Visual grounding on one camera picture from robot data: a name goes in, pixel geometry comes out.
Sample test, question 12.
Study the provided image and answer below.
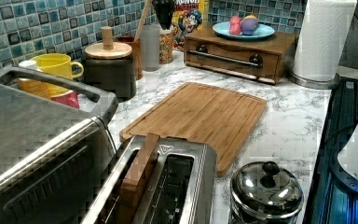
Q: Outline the silver two-slot toaster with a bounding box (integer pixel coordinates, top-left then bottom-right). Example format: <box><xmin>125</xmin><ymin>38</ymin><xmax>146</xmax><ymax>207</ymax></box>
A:
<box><xmin>80</xmin><ymin>135</ymin><xmax>216</xmax><ymax>224</ymax></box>

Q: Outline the stainless toaster oven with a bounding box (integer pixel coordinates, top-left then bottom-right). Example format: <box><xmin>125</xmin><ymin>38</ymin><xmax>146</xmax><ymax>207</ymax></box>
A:
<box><xmin>0</xmin><ymin>65</ymin><xmax>118</xmax><ymax>224</ymax></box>

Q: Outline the bamboo cutting board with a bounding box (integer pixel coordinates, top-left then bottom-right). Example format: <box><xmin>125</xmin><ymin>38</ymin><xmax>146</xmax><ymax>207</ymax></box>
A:
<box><xmin>119</xmin><ymin>82</ymin><xmax>267</xmax><ymax>176</ymax></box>

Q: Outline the patterned colourful cup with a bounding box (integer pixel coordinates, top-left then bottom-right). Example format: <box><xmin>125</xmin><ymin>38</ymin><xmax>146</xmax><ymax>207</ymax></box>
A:
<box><xmin>159</xmin><ymin>30</ymin><xmax>173</xmax><ymax>64</ymax></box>

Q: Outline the brown utensil holder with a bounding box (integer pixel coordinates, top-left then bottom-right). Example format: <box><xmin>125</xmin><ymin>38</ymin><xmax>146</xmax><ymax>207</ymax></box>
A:
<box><xmin>117</xmin><ymin>36</ymin><xmax>143</xmax><ymax>80</ymax></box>

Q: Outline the black canister wooden lid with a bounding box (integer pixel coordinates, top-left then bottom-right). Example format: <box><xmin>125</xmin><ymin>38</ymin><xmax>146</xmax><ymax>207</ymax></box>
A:
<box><xmin>83</xmin><ymin>26</ymin><xmax>136</xmax><ymax>102</ymax></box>

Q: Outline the frosted grey cup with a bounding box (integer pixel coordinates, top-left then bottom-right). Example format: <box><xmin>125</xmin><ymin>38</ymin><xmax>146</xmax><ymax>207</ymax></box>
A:
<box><xmin>140</xmin><ymin>24</ymin><xmax>159</xmax><ymax>72</ymax></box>

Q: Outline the wooden toast slice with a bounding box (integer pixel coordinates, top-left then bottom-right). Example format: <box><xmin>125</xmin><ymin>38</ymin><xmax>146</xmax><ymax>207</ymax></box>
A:
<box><xmin>117</xmin><ymin>133</ymin><xmax>160</xmax><ymax>224</ymax></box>

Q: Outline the wooden drawer box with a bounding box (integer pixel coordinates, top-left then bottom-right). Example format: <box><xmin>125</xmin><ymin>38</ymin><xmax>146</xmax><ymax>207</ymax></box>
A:
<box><xmin>184</xmin><ymin>28</ymin><xmax>296</xmax><ymax>85</ymax></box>

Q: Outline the cereal box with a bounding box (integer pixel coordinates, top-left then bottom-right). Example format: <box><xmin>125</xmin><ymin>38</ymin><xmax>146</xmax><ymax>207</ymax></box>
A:
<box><xmin>172</xmin><ymin>0</ymin><xmax>209</xmax><ymax>51</ymax></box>

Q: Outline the black utensils bunch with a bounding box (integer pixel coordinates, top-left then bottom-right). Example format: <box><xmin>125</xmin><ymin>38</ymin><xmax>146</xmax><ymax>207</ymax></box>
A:
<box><xmin>152</xmin><ymin>0</ymin><xmax>174</xmax><ymax>30</ymax></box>

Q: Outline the pink toy fruit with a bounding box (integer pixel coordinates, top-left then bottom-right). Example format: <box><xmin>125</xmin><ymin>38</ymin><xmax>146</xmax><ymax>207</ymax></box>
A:
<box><xmin>229</xmin><ymin>16</ymin><xmax>241</xmax><ymax>35</ymax></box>

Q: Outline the light blue plate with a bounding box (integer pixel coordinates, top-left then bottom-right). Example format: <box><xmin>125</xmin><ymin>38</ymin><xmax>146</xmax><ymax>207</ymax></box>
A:
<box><xmin>213</xmin><ymin>21</ymin><xmax>275</xmax><ymax>40</ymax></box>

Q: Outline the pink mug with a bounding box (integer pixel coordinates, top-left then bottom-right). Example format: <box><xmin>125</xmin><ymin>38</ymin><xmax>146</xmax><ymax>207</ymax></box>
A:
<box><xmin>51</xmin><ymin>91</ymin><xmax>79</xmax><ymax>108</ymax></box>

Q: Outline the purple yellow toy fruit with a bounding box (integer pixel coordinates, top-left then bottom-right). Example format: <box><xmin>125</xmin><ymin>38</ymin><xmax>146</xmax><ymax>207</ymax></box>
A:
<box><xmin>241</xmin><ymin>15</ymin><xmax>258</xmax><ymax>35</ymax></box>

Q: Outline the steel pot with lid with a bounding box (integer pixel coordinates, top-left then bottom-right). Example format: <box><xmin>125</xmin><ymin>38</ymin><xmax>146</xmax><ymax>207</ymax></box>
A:
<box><xmin>229</xmin><ymin>161</ymin><xmax>304</xmax><ymax>224</ymax></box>

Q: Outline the yellow mug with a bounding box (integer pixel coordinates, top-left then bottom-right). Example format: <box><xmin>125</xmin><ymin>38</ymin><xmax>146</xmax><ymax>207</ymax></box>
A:
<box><xmin>31</xmin><ymin>52</ymin><xmax>85</xmax><ymax>98</ymax></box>

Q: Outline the orange bottle white cap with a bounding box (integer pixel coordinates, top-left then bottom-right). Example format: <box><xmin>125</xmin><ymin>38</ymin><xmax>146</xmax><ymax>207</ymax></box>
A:
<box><xmin>18</xmin><ymin>60</ymin><xmax>50</xmax><ymax>99</ymax></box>

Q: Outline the white paper towel roll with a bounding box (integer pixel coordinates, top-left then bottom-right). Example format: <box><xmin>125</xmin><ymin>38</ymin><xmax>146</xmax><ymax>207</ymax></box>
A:
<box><xmin>288</xmin><ymin>0</ymin><xmax>357</xmax><ymax>90</ymax></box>

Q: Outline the wooden spoon handle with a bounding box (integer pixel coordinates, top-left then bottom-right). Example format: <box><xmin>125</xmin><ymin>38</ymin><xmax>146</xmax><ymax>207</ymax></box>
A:
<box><xmin>134</xmin><ymin>0</ymin><xmax>152</xmax><ymax>42</ymax></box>

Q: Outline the black cable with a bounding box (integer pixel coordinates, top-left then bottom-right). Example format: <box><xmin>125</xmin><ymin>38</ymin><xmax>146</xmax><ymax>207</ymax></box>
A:
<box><xmin>324</xmin><ymin>123</ymin><xmax>355</xmax><ymax>145</ymax></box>

